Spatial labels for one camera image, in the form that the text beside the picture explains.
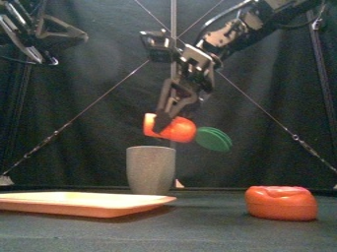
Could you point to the orange toy carrot green leaf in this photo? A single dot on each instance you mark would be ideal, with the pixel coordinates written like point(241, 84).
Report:
point(179, 129)

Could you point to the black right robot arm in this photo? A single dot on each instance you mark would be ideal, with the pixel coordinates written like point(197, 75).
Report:
point(245, 26)

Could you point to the grey cup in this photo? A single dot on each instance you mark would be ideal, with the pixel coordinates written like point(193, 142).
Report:
point(150, 170)

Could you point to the red toy tomato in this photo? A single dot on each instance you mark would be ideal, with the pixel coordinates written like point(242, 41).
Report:
point(281, 203)

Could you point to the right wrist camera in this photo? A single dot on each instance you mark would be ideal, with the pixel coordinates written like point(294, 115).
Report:
point(155, 46)

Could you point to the thin vertical frame pole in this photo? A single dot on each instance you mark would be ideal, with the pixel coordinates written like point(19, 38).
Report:
point(173, 16)

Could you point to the white pole foot bracket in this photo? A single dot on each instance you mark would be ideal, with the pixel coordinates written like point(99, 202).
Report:
point(179, 184)

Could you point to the black frame corner post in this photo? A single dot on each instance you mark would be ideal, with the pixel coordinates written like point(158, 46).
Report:
point(324, 75)

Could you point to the white corner bracket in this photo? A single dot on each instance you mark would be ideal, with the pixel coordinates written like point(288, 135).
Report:
point(334, 187)
point(5, 181)

